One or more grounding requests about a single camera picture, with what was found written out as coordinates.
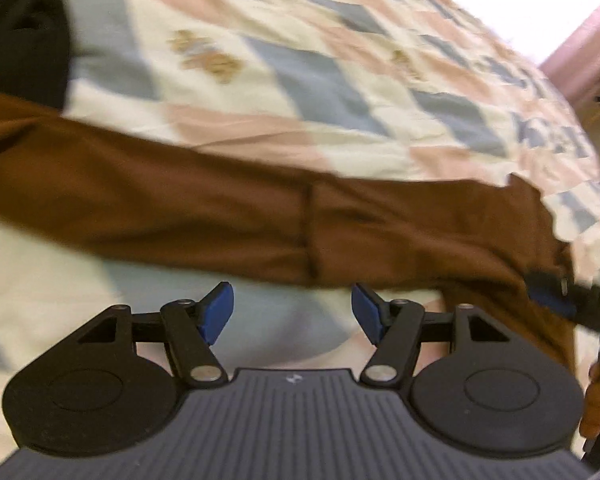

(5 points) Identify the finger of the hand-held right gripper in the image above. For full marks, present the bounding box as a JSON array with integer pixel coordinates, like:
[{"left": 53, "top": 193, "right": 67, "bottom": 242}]
[{"left": 524, "top": 269, "right": 581, "bottom": 321}]

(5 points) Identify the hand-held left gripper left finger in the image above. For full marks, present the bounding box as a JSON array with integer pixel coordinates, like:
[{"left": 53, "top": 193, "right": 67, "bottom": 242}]
[{"left": 77, "top": 282, "right": 235, "bottom": 389}]

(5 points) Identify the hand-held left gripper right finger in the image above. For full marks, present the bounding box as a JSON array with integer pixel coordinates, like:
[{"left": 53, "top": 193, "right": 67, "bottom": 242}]
[{"left": 350, "top": 282, "right": 512, "bottom": 389}]

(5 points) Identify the brown shirt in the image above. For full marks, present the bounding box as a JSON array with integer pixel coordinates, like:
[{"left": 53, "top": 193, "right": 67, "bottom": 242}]
[{"left": 0, "top": 91, "right": 579, "bottom": 377}]

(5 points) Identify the person's right hand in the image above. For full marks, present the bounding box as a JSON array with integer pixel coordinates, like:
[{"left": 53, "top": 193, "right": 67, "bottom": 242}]
[{"left": 578, "top": 359, "right": 600, "bottom": 440}]

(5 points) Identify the pink curtain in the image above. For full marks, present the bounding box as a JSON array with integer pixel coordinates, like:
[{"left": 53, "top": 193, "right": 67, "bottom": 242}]
[{"left": 537, "top": 0, "right": 600, "bottom": 107}]

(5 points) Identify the checkered bear print quilt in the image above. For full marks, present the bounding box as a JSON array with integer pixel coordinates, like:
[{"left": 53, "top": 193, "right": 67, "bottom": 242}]
[{"left": 0, "top": 0, "right": 600, "bottom": 461}]

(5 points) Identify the black garment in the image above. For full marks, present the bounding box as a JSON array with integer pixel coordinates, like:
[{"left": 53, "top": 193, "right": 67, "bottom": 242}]
[{"left": 0, "top": 0, "right": 72, "bottom": 111}]

